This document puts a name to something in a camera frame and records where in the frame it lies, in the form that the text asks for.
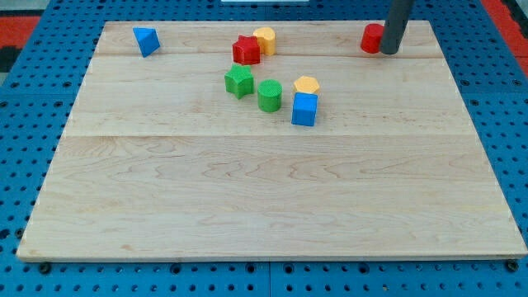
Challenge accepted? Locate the grey cylindrical robot arm rod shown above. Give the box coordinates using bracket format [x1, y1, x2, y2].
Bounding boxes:
[379, 0, 414, 55]

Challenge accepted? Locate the green cylinder block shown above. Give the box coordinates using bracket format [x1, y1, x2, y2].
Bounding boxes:
[257, 79, 282, 112]

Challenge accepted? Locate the blue cube block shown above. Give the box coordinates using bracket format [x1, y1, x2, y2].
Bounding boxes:
[291, 92, 318, 126]

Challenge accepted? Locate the green star block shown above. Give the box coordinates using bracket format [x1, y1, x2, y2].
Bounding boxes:
[224, 64, 254, 99]

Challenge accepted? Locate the yellow hexagon block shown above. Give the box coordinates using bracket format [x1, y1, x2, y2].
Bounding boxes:
[293, 76, 320, 95]

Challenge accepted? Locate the red star block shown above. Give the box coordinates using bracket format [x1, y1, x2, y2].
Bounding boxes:
[232, 35, 261, 65]

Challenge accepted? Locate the light wooden board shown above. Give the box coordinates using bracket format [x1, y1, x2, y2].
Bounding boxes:
[17, 21, 527, 262]

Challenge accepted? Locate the yellow heart block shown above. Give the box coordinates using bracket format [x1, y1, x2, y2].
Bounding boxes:
[252, 26, 276, 56]

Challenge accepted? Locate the red cylinder block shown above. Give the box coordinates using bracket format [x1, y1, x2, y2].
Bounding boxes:
[361, 23, 384, 54]

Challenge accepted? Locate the blue triangle block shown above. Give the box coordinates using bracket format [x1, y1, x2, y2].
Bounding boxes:
[133, 27, 161, 58]

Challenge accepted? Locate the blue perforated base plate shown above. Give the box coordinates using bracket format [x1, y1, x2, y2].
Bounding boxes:
[1, 0, 527, 296]

